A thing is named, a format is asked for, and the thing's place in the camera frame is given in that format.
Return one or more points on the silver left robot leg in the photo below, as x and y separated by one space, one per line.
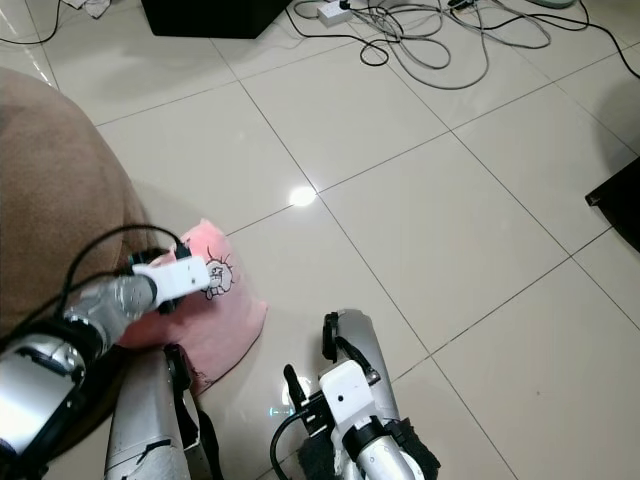
150 420

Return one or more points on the brown plush round sofa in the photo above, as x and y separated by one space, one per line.
60 180

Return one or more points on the black cabinet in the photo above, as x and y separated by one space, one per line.
220 15

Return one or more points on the pink pillow with cartoon print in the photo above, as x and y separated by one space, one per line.
230 325

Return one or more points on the white power strip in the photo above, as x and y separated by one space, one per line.
330 12

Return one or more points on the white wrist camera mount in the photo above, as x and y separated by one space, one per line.
345 395
180 280

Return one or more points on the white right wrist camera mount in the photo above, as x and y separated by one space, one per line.
345 395

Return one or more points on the black furniture base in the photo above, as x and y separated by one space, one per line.
618 200

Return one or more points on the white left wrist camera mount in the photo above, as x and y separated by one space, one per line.
180 280

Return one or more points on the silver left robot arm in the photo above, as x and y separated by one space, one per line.
40 390

